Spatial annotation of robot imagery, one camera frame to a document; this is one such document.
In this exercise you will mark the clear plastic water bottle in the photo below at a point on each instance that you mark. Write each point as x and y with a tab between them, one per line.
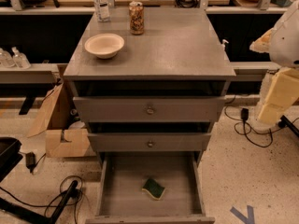
102	10

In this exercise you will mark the white pump dispenser top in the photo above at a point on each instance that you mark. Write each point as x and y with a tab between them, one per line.
224	43

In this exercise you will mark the clear sanitizer bottle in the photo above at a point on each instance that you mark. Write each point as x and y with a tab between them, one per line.
6	59
20	59

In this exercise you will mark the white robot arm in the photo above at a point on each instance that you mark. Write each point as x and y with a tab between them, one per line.
284	48

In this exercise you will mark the black power adapter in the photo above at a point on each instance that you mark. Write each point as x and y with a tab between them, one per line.
30	161
244	114

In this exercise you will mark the green yellow sponge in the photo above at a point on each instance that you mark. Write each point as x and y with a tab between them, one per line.
154	189

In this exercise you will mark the open cardboard box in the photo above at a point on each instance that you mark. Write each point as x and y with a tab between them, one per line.
57	118

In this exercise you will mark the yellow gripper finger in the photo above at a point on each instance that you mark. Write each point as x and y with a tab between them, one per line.
262	44
278	92

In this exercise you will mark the black stand leg right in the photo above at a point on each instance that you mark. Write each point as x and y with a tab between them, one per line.
284	122

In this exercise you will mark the grey wooden drawer cabinet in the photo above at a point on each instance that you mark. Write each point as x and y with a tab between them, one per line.
178	56

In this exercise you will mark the black bin left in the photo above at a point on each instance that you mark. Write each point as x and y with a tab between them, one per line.
9	155

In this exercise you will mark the grey middle drawer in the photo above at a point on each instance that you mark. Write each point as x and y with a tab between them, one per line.
112	142

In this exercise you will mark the black power adapter right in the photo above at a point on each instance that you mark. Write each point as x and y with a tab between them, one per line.
244	114

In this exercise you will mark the white paper bowl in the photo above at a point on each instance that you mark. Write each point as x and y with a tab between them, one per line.
104	46

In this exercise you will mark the grey top drawer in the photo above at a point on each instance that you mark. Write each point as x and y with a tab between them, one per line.
140	109

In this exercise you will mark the left clear sanitizer bottle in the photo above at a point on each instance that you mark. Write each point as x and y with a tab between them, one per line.
6	59

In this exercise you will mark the black power adapter left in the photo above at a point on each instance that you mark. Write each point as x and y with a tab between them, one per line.
30	161

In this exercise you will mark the right clear sanitizer bottle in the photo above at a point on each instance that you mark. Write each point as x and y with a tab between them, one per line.
20	59

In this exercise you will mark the patterned drink can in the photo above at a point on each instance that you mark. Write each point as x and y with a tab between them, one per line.
136	12

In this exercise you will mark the grey open bottom drawer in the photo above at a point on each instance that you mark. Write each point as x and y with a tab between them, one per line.
123	201

